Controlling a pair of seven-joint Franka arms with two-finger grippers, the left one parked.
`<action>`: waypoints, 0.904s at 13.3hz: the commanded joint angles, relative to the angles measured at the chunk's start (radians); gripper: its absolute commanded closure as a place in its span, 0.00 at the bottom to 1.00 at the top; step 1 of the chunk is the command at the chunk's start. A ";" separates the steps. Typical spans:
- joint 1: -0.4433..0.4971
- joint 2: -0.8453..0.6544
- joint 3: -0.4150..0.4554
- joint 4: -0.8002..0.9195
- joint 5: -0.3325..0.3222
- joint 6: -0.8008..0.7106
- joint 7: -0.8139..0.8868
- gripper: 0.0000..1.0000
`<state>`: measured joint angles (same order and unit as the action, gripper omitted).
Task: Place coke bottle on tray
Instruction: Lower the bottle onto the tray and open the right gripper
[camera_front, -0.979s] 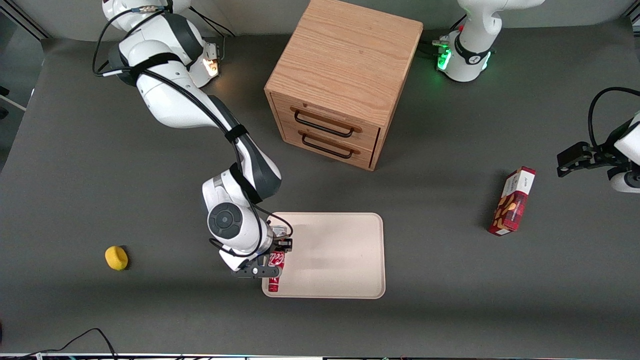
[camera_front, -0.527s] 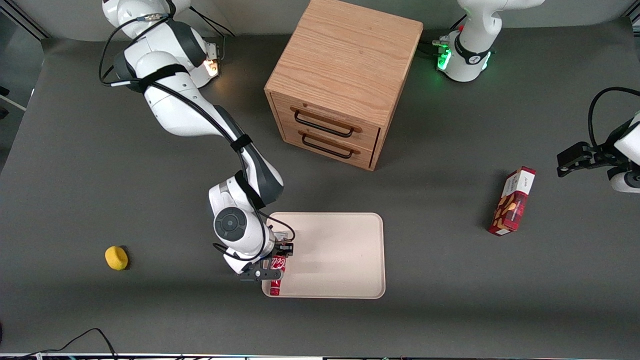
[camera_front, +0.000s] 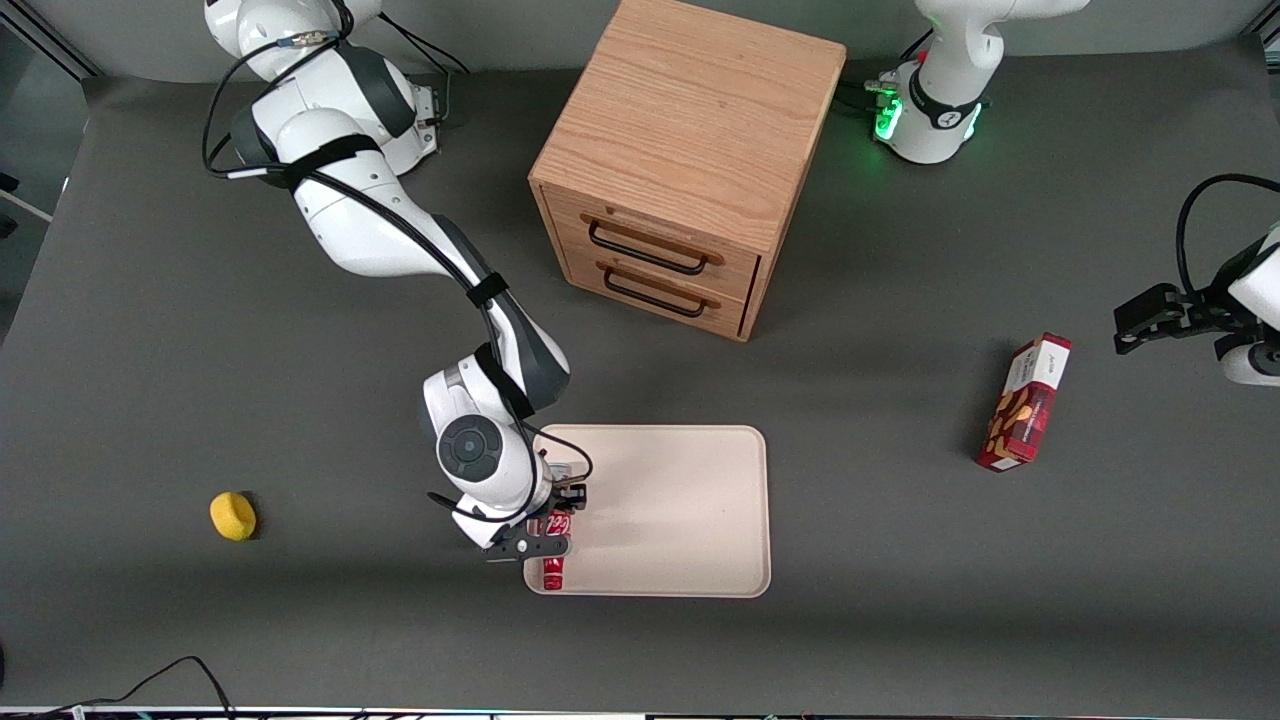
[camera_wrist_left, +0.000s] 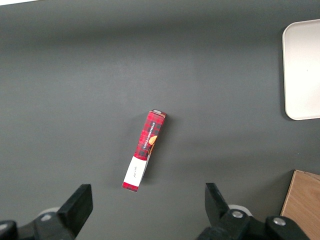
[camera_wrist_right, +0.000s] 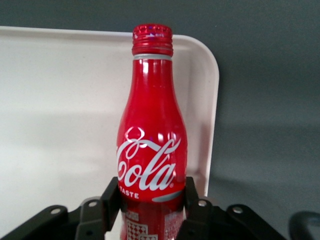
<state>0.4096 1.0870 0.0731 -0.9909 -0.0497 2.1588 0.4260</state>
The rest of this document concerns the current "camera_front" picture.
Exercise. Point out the red soda can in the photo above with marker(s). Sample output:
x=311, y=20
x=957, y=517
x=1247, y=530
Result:
x=555, y=572

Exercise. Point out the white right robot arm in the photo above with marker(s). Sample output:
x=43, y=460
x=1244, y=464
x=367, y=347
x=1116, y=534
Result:
x=370, y=240

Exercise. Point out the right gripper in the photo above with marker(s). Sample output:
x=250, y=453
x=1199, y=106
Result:
x=566, y=496

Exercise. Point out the wooden drawer cabinet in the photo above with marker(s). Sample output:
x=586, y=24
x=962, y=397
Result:
x=690, y=110

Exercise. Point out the aluminium frame bar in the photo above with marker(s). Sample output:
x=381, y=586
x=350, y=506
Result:
x=50, y=40

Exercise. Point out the yellow sponge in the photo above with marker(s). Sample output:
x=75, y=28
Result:
x=233, y=516

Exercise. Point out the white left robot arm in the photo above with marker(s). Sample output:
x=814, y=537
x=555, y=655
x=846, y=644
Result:
x=945, y=100

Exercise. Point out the red plaid shortbread box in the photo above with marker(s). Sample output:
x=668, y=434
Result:
x=1028, y=400

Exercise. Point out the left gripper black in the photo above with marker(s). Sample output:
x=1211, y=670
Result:
x=1203, y=307

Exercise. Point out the beige plastic tray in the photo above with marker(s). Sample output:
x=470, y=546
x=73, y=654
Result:
x=680, y=510

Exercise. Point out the wooden drawer front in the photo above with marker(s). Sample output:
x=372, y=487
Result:
x=740, y=272
x=585, y=283

